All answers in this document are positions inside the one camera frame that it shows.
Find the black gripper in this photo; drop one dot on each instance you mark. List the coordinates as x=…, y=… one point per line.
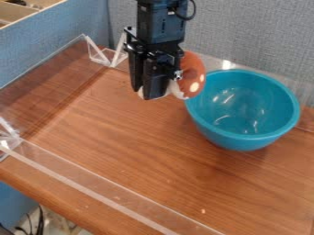
x=156, y=60

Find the brown and white toy mushroom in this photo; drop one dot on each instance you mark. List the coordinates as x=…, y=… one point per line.
x=187, y=86

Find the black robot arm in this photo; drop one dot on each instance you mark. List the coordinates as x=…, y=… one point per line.
x=161, y=20

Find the blue plastic bowl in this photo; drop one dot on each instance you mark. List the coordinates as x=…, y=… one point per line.
x=244, y=110

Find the wooden shelf box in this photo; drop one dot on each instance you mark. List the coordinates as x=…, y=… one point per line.
x=17, y=10

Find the clear acrylic front barrier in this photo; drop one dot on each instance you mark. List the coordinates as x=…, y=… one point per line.
x=135, y=206

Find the clear acrylic corner bracket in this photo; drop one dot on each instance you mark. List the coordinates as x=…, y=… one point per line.
x=107, y=56

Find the clear acrylic left bracket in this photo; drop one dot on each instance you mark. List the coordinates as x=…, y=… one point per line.
x=9, y=138

